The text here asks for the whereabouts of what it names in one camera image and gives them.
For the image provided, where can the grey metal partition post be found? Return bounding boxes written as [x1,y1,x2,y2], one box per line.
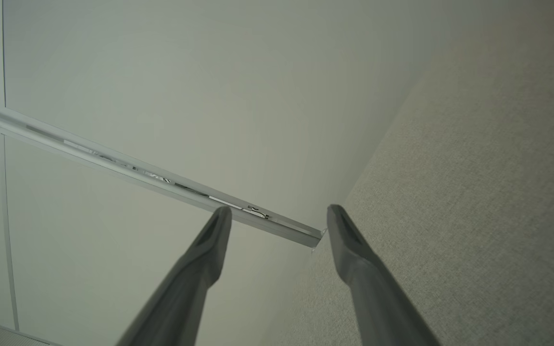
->
[0,94,328,248]

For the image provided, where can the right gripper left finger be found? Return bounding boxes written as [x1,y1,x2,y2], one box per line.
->
[116,207,233,346]

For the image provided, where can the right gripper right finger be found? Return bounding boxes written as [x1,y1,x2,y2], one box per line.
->
[327,204,443,346]

